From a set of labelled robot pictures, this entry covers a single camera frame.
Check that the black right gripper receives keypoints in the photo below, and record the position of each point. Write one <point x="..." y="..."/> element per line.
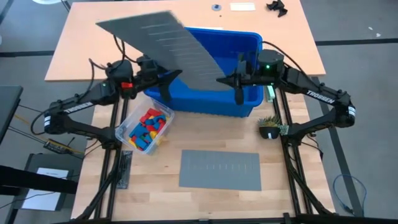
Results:
<point x="251" y="74"/>

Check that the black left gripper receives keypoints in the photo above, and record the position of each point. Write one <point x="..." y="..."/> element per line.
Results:
<point x="146" y="84"/>

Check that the large blue plastic bin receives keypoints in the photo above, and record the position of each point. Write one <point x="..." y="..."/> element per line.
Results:
<point x="202" y="101"/>

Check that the long grey slotted divider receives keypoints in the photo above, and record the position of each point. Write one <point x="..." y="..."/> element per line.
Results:
<point x="161" y="40"/>

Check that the potted succulent plant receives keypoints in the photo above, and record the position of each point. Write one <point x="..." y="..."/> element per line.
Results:
<point x="269" y="132"/>

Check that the clear plastic block container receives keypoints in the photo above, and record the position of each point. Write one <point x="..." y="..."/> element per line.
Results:
<point x="122" y="132"/>

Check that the short grey slotted divider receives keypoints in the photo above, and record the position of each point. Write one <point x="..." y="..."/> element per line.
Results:
<point x="217" y="177"/>

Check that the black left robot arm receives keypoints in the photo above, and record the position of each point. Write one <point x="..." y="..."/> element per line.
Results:
<point x="77" y="105"/>

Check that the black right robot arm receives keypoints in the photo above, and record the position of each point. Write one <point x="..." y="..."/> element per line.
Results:
<point x="320" y="96"/>

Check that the small mint green box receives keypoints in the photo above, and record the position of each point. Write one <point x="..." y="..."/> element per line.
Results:
<point x="270" y="93"/>

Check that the blue arch block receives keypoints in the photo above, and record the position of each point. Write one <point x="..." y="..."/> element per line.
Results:
<point x="160" y="118"/>

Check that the yellow block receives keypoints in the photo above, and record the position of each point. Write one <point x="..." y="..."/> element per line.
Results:
<point x="154" y="134"/>

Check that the white rectangular pad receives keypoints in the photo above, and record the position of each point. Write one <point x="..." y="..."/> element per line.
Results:
<point x="242" y="7"/>

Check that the grey round desk grommet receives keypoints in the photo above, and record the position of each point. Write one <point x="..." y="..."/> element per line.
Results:
<point x="216" y="7"/>

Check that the black plastic gripper part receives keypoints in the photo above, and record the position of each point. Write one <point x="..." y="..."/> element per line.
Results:
<point x="278" y="7"/>

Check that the black hex key holder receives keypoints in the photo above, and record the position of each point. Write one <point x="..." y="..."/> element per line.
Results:
<point x="124" y="171"/>

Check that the black circuit board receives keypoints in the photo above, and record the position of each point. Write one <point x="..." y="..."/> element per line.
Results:
<point x="54" y="145"/>

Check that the white round object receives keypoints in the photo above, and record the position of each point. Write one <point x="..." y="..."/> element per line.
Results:
<point x="46" y="1"/>

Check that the black flat case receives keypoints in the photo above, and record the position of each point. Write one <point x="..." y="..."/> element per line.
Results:
<point x="34" y="159"/>

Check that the black side table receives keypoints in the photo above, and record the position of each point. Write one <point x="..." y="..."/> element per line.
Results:
<point x="7" y="109"/>

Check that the black beam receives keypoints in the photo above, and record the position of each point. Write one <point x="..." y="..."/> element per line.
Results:
<point x="31" y="182"/>

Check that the plain white paper sheet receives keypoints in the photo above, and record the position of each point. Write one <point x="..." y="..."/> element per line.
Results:
<point x="43" y="200"/>

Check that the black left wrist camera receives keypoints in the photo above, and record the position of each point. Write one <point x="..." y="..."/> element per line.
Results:
<point x="150" y="65"/>

